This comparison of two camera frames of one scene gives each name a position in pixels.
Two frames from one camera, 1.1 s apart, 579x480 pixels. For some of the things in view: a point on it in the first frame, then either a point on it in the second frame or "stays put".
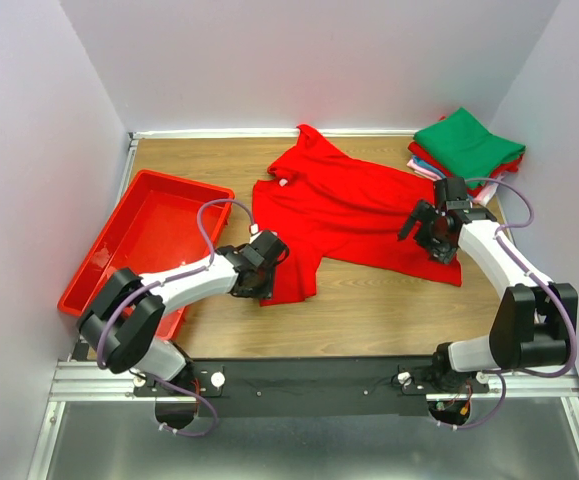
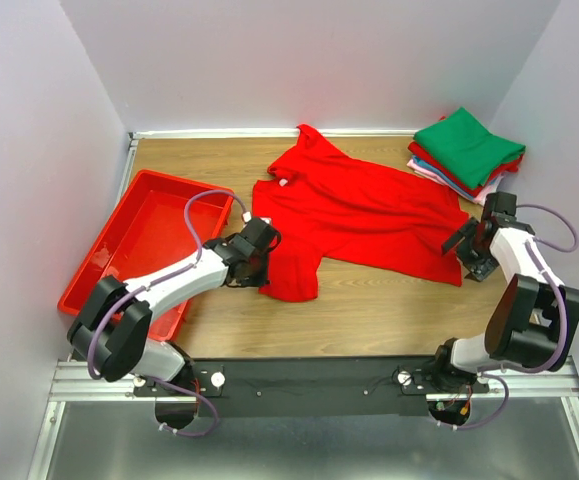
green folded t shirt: x=459 y=140 stays put
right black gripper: x=421 y=211 -> x=481 y=271
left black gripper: x=266 y=291 -> x=259 y=280
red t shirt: x=320 y=203 stays put
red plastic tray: x=161 y=225 stays put
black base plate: x=311 y=387 stays put
